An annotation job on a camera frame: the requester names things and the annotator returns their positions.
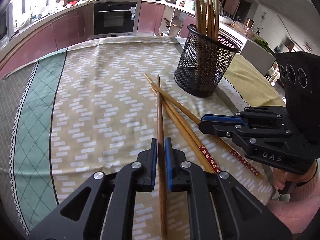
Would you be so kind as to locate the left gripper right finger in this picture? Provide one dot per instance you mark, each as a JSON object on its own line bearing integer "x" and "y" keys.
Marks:
{"x": 176, "y": 179}

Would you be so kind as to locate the olive yellow cloth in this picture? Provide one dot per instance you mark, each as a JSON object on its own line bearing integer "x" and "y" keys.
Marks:
{"x": 251, "y": 84}

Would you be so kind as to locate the built-in black oven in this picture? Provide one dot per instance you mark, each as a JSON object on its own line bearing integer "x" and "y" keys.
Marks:
{"x": 115, "y": 17}

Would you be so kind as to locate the black camera box right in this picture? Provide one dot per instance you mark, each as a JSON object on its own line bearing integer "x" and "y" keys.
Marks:
{"x": 299, "y": 73}

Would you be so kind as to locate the pink sleeve forearm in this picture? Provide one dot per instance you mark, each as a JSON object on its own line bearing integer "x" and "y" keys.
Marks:
{"x": 301, "y": 209}

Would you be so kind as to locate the right hand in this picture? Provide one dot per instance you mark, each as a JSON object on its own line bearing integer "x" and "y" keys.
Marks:
{"x": 280, "y": 177}

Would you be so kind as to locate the black mesh utensil cup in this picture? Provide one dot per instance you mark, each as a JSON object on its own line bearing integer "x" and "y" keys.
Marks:
{"x": 203, "y": 62}

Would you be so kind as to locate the dark wooden chopstick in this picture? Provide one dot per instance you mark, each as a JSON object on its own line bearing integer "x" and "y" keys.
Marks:
{"x": 161, "y": 170}

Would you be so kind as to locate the fingers of the right gripper side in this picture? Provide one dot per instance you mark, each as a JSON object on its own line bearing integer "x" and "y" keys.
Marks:
{"x": 220, "y": 125}

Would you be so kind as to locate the patterned beige tablecloth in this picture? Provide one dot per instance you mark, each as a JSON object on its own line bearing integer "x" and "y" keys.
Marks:
{"x": 83, "y": 109}

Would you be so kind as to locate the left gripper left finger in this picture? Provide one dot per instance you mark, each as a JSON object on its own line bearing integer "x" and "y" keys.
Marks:
{"x": 147, "y": 174}

